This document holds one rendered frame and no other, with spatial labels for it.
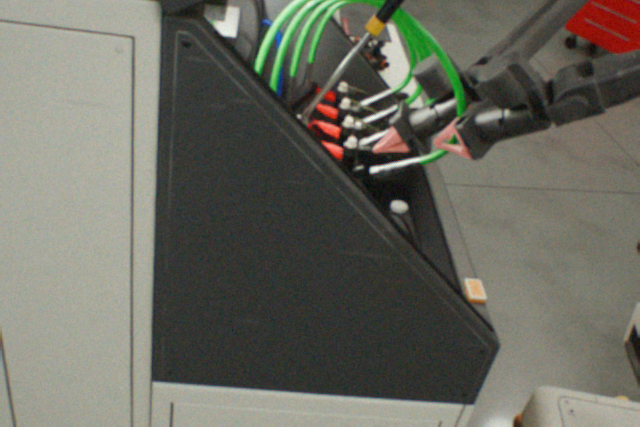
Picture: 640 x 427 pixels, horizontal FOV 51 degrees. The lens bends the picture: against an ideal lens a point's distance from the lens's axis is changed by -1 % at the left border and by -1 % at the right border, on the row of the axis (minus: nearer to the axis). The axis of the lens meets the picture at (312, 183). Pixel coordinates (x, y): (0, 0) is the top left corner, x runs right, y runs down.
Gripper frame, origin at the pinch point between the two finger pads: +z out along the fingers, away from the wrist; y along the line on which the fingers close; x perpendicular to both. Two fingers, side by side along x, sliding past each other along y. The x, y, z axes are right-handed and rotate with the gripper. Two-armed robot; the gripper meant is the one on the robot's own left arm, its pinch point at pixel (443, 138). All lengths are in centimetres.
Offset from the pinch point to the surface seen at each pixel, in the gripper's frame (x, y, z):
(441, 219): 20.9, -9.9, 20.2
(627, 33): 105, -394, 150
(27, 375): -4, 66, 47
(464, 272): 26.5, 1.9, 10.0
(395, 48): -6, -74, 66
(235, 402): 21, 45, 32
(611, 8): 86, -404, 157
